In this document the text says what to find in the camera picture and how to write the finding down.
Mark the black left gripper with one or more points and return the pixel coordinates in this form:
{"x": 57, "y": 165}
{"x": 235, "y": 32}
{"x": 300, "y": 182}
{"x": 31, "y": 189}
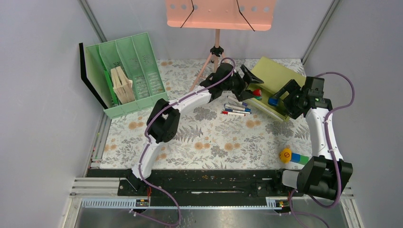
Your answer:
{"x": 248, "y": 77}

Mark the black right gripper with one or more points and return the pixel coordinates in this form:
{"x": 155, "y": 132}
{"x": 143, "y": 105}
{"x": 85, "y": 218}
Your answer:
{"x": 292, "y": 112}

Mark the red and black stamp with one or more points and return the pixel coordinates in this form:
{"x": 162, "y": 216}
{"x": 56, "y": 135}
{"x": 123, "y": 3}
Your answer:
{"x": 257, "y": 93}

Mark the teal stamp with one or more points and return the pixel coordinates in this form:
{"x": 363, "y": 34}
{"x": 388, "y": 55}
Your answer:
{"x": 258, "y": 98}

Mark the yellow-green drawer cabinet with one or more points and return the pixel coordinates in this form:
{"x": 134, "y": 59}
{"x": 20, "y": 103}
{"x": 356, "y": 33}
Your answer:
{"x": 275, "y": 73}

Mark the blue stamp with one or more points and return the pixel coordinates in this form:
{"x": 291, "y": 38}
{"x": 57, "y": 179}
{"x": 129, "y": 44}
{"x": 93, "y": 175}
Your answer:
{"x": 273, "y": 101}

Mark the purple 52-storey treehouse book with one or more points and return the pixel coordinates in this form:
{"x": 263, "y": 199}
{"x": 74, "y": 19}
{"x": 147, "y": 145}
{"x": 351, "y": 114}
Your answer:
{"x": 117, "y": 86}

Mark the green plastic folder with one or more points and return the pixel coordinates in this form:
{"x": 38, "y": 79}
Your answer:
{"x": 109, "y": 84}

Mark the white sketch pad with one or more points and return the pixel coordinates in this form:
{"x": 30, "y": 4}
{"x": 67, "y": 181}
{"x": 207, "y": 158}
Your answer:
{"x": 92, "y": 75}

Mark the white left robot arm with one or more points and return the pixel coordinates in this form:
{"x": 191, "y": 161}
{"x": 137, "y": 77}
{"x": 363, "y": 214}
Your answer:
{"x": 163, "y": 122}

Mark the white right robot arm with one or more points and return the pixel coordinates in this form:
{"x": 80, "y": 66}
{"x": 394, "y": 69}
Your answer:
{"x": 326, "y": 173}

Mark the blue cap whiteboard marker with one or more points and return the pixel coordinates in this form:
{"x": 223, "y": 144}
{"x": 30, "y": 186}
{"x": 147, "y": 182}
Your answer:
{"x": 237, "y": 102}

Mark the dark blue whiteboard marker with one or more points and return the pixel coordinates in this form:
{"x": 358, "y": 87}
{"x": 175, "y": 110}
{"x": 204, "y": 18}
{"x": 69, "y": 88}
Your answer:
{"x": 236, "y": 111}

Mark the red whiteboard marker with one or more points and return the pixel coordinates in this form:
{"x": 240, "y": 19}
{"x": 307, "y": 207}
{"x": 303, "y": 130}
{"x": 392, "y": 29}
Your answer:
{"x": 232, "y": 113}

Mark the yellow blue green toy block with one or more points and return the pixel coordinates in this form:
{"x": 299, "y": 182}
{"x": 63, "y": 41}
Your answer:
{"x": 286, "y": 156}

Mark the pink music stand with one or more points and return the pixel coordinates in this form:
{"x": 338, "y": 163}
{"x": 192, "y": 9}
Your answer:
{"x": 254, "y": 15}

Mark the green plastic file organizer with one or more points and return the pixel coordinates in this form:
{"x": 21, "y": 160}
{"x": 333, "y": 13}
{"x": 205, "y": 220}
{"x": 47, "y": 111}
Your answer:
{"x": 135, "y": 55}

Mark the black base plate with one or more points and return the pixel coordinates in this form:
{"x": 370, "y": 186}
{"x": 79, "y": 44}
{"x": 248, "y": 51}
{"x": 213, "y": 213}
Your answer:
{"x": 199, "y": 187}

